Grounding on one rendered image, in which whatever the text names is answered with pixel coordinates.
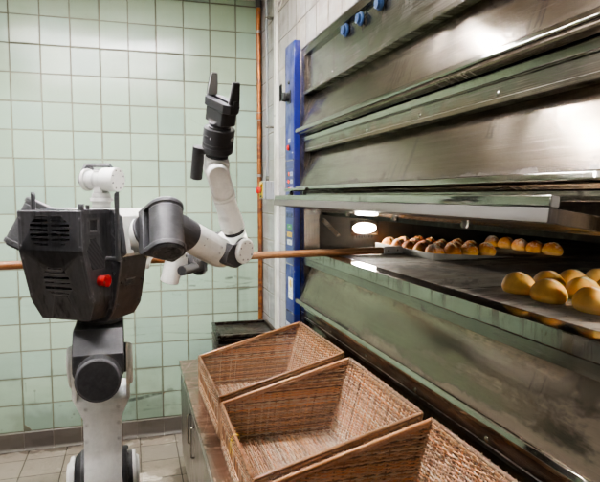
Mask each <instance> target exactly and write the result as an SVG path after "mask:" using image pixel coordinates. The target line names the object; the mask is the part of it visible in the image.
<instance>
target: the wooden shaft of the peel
mask: <svg viewBox="0 0 600 482"><path fill-rule="evenodd" d="M383 253H384V249H383V247H374V248H349V249H323V250H298V251H273V252H254V254H253V256H252V258H251V259H269V258H292V257H315V256H337V255H360V254H383ZM154 263H165V260H161V259H157V258H152V260H151V263H150V264H154ZM17 269H23V266H22V262H21V261H0V270H17Z"/></svg>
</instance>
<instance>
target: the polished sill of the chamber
mask: <svg viewBox="0 0 600 482"><path fill-rule="evenodd" d="M304 258H307V259H309V260H312V261H315V262H318V263H321V264H323V265H325V266H328V267H331V268H333V269H336V270H339V271H342V272H344V273H347V274H352V275H354V276H357V277H360V278H362V279H364V280H367V281H370V282H373V283H376V284H378V285H381V286H384V287H387V288H389V289H392V290H394V291H397V292H399V293H402V294H405V295H408V296H412V297H415V298H418V299H421V300H423V301H426V302H429V303H431V304H433V305H436V306H439V307H442V308H444V309H447V310H450V311H453V312H455V313H458V314H461V315H463V316H465V317H468V318H473V319H476V320H478V321H481V322H484V323H487V324H489V325H492V326H495V327H498V328H500V329H502V330H505V331H508V332H510V333H513V334H516V335H519V336H522V337H524V338H527V339H530V340H534V341H536V342H539V343H542V344H544V345H547V346H550V347H553V348H555V349H558V350H561V351H564V352H566V353H569V354H571V355H574V356H577V357H579V358H582V359H585V360H588V361H590V362H595V363H598V364H600V332H597V331H594V330H591V329H588V328H585V327H581V326H578V325H575V324H571V323H568V322H564V321H561V320H558V319H555V318H549V317H546V316H542V315H539V314H535V313H532V312H529V311H525V310H523V309H519V308H516V307H512V306H509V305H506V304H502V303H499V302H496V301H493V300H490V299H486V298H483V297H479V296H473V295H470V294H467V293H463V292H461V291H457V290H454V289H450V288H447V287H444V286H440V285H437V284H433V283H431V282H427V281H424V280H421V279H417V278H414V277H410V276H407V275H404V274H399V273H395V272H392V271H388V270H385V269H382V268H378V267H375V266H371V265H368V264H365V263H362V262H359V261H355V260H352V259H348V258H345V257H341V256H338V255H337V256H315V257H304Z"/></svg>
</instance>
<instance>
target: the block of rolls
mask: <svg viewBox="0 0 600 482"><path fill-rule="evenodd" d="M501 287H502V288H503V290H504V291H505V292H506V293H510V294H515V295H522V296H531V298H532V299H533V300H536V301H539V302H542V303H548V304H558V305H560V304H565V303H566V302H567V299H568V298H570V299H571V303H572V306H573V308H574V309H575V310H577V311H580V312H583V313H587V314H592V315H598V316H600V268H599V269H592V270H589V271H588V272H587V273H586V274H584V273H582V272H581V271H579V270H565V271H563V272H562V273H560V274H557V273H556V272H554V271H541V272H539V273H537V274H536V275H535V276H534V277H533V279H532V278H531V277H530V276H529V275H528V274H525V273H522V272H513V273H510V274H508V275H507V276H506V277H505V278H504V279H503V281H502V283H501Z"/></svg>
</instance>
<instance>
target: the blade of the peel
mask: <svg viewBox="0 0 600 482"><path fill-rule="evenodd" d="M382 246H391V245H387V244H382V243H376V242H375V247H382ZM402 254H406V255H411V256H415V257H420V258H425V259H429V260H433V261H437V260H458V259H478V258H499V257H514V256H510V255H504V254H497V253H496V254H495V255H494V256H491V255H467V254H443V253H431V252H422V251H417V250H412V249H407V248H403V253H402Z"/></svg>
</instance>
